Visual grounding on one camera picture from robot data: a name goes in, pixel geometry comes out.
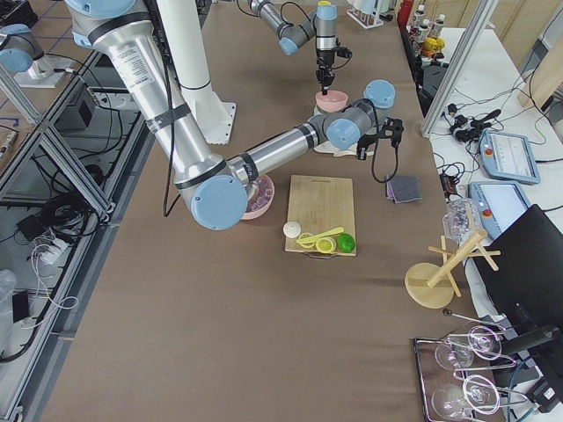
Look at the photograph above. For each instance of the yellow plastic knife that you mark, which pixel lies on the yellow plastic knife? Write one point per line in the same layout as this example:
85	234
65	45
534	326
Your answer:
330	232

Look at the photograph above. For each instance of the wire glass rack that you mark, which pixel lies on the wire glass rack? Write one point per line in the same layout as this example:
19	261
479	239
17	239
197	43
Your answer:
456	374

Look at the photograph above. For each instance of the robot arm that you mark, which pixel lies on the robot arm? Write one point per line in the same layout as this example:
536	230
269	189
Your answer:
319	25
159	55

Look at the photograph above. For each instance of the black monitor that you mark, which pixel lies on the black monitor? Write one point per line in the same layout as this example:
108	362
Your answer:
527	286

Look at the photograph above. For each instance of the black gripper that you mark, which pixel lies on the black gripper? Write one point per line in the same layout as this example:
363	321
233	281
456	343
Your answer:
364	143
325	59

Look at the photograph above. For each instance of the grey folded cloth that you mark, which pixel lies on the grey folded cloth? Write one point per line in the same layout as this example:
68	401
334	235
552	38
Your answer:
406	189

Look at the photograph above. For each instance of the blue teach pendant far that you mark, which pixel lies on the blue teach pendant far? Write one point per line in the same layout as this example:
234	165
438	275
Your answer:
508	156

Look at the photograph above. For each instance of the cream rabbit tray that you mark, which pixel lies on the cream rabbit tray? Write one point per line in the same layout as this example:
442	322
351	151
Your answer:
334	147

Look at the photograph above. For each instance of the small pink bowl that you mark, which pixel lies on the small pink bowl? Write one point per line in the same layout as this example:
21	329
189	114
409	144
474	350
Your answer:
332	101

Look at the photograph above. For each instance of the clear glass cup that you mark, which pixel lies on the clear glass cup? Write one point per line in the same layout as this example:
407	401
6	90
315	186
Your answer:
461	219

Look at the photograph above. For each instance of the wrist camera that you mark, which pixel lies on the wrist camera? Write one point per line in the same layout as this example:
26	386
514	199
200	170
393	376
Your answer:
392	130
344	52

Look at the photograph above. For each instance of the wooden cup rack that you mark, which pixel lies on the wooden cup rack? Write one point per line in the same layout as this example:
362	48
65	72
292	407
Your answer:
434	286

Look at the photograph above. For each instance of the white toy bun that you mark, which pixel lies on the white toy bun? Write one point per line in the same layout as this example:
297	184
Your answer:
292	230

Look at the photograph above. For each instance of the large pink ice bowl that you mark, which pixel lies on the large pink ice bowl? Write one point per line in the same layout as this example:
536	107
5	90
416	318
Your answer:
262	195

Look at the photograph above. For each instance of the wine glass lower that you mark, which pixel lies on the wine glass lower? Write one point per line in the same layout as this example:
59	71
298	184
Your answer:
475	397

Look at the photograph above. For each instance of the green toy lime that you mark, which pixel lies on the green toy lime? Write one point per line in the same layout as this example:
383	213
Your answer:
346	243

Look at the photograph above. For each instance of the wine glass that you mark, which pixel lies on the wine glass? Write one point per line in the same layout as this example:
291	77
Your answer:
458	351
475	397

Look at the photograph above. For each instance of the blue teach pendant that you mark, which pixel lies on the blue teach pendant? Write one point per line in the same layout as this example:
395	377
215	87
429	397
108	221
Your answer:
500	204
508	156

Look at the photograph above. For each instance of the blue teach pendant near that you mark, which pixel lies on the blue teach pendant near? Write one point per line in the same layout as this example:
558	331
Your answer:
500	204

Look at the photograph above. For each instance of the upper lemon slice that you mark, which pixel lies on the upper lemon slice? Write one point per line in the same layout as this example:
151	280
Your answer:
326	245

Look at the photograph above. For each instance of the wine glass upper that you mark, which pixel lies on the wine glass upper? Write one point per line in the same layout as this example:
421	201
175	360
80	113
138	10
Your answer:
458	351

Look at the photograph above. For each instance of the lemon slice under knife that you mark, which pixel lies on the lemon slice under knife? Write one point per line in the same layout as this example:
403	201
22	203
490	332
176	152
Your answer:
305	241

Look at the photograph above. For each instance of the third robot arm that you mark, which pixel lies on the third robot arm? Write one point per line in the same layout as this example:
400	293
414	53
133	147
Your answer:
22	55

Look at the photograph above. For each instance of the purple cloth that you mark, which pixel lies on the purple cloth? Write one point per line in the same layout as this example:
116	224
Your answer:
389	192

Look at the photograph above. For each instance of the metal board handle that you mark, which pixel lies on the metal board handle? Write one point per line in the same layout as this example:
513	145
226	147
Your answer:
319	255

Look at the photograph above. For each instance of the wooden cutting board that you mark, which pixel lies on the wooden cutting board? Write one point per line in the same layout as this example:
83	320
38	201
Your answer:
318	204

